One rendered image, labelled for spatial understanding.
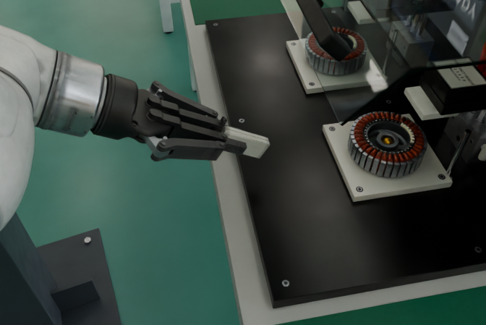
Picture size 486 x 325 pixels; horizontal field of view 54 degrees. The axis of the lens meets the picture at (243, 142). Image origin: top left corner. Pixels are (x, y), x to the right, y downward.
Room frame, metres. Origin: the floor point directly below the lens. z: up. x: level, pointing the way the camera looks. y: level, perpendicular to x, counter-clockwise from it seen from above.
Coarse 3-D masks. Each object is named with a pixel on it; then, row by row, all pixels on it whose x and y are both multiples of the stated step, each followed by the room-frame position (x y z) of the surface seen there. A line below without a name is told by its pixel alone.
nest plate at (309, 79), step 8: (288, 48) 0.78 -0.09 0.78; (296, 48) 0.78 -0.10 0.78; (296, 56) 0.75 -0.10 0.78; (304, 56) 0.75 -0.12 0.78; (296, 64) 0.73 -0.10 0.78; (304, 64) 0.73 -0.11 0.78; (304, 72) 0.70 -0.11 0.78; (312, 72) 0.70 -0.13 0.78; (304, 80) 0.68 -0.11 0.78; (312, 80) 0.68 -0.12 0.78; (304, 88) 0.67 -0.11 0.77; (312, 88) 0.66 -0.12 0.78; (320, 88) 0.66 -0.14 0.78
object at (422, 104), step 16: (432, 80) 0.52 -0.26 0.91; (448, 80) 0.50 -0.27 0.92; (464, 80) 0.50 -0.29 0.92; (480, 80) 0.50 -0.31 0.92; (416, 96) 0.52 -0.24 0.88; (432, 96) 0.51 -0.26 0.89; (448, 96) 0.48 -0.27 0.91; (464, 96) 0.49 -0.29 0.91; (480, 96) 0.49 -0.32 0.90; (432, 112) 0.49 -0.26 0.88; (448, 112) 0.48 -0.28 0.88; (480, 112) 0.53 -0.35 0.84
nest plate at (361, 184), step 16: (336, 128) 0.56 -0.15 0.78; (336, 144) 0.52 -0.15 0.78; (400, 144) 0.52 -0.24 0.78; (336, 160) 0.49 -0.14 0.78; (352, 160) 0.49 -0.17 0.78; (432, 160) 0.49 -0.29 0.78; (352, 176) 0.46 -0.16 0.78; (368, 176) 0.46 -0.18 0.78; (416, 176) 0.46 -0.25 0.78; (432, 176) 0.46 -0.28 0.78; (448, 176) 0.46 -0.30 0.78; (352, 192) 0.43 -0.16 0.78; (368, 192) 0.43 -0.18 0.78; (384, 192) 0.43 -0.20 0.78; (400, 192) 0.43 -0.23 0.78; (416, 192) 0.44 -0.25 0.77
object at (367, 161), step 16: (352, 128) 0.52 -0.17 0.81; (368, 128) 0.52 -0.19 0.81; (384, 128) 0.54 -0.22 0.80; (400, 128) 0.53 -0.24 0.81; (416, 128) 0.52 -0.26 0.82; (352, 144) 0.49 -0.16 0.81; (368, 144) 0.48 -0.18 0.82; (384, 144) 0.49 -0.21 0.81; (416, 144) 0.48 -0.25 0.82; (368, 160) 0.46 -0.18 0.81; (384, 160) 0.46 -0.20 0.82; (400, 160) 0.46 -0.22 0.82; (416, 160) 0.46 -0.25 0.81; (384, 176) 0.45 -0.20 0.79; (400, 176) 0.45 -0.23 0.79
